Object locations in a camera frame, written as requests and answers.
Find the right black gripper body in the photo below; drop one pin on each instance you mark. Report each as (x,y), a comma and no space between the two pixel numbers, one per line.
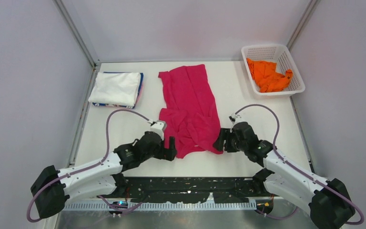
(240,145)

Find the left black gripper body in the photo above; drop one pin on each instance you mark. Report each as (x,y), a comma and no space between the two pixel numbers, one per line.
(158,152)

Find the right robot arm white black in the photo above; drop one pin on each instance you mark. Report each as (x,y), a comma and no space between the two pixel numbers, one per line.
(327,202)

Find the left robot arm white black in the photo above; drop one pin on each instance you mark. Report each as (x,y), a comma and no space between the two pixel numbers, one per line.
(54,189)

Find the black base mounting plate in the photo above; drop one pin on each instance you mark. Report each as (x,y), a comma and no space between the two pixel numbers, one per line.
(190,190)

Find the orange t shirt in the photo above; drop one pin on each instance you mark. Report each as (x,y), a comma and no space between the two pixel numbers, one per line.
(267,78)

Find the folded white t shirt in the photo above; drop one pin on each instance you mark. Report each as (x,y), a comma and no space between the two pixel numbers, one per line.
(116,87)

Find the white plastic basket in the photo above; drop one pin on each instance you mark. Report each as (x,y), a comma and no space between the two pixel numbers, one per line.
(280,55)

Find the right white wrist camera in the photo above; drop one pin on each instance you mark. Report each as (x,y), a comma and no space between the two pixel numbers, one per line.
(235,118)

